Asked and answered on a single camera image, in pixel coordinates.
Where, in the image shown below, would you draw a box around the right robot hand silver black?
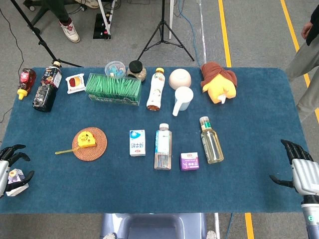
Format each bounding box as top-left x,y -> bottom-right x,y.
269,139 -> 319,197

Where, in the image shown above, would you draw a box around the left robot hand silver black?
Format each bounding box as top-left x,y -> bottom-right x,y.
0,144 -> 35,199

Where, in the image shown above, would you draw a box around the yellow tape measure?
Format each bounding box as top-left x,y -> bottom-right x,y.
55,127 -> 97,155

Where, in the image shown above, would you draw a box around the white purple small carton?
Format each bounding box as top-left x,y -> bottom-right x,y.
4,168 -> 29,197

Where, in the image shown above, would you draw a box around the dark soy sauce bottle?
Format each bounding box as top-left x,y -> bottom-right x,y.
32,61 -> 63,113

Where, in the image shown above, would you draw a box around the red sauce bottle yellow cap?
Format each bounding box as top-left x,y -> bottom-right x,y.
16,68 -> 37,101

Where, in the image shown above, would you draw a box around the clear bottle pale yellow liquid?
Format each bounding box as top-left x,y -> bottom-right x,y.
199,116 -> 225,164

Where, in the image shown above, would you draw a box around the round woven rattan coaster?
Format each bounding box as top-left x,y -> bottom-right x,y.
72,126 -> 108,162

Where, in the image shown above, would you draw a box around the standing person grey trousers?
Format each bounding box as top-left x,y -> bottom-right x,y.
285,0 -> 319,118

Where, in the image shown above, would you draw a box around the white red snack packet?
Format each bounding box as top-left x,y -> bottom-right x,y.
65,73 -> 87,95

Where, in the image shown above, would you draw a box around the small purple box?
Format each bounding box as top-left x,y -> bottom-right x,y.
179,152 -> 200,171

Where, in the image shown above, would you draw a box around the yellow plush toy brown cloth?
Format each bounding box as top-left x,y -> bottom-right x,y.
200,61 -> 238,105

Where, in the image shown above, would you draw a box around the white blue milk carton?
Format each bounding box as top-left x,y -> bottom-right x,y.
129,129 -> 147,157

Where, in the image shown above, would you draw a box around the green tea bag box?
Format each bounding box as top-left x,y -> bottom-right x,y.
85,73 -> 143,107

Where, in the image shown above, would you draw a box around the white light-blue measuring cup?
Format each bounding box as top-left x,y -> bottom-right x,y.
172,86 -> 194,117

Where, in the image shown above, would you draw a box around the black slanted light stand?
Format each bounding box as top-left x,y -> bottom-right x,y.
9,0 -> 84,68

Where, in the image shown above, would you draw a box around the clear water bottle white cap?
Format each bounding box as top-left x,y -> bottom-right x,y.
154,123 -> 172,171

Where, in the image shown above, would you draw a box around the blue table mat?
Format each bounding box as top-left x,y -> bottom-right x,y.
0,66 -> 319,215

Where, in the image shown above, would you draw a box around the clear round container blue clips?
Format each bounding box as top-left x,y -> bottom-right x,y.
104,60 -> 127,78

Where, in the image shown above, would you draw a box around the seated person white sneaker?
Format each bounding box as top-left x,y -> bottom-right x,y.
47,0 -> 81,43

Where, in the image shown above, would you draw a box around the blue-grey robot torso base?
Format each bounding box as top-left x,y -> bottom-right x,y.
99,213 -> 209,239

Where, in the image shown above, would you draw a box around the beige bowl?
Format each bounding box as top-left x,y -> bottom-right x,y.
168,68 -> 192,90

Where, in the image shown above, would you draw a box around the dark office chair base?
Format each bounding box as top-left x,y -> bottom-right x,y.
23,0 -> 54,28

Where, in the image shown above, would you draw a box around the glass jar black lid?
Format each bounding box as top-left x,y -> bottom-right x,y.
127,60 -> 147,82

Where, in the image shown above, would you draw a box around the white tea drink bottle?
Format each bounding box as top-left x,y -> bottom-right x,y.
146,67 -> 166,111

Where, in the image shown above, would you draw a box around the white upright pole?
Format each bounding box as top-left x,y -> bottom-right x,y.
168,0 -> 174,40

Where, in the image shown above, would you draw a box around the black tripod stand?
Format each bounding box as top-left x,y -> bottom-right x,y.
136,0 -> 195,62

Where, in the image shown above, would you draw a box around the black floor cable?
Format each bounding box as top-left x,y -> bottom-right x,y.
0,8 -> 25,122

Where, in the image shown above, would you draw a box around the blue floor cable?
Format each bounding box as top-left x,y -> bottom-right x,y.
174,0 -> 201,67

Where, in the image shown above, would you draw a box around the white slanted frame leg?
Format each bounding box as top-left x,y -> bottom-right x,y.
97,0 -> 117,32

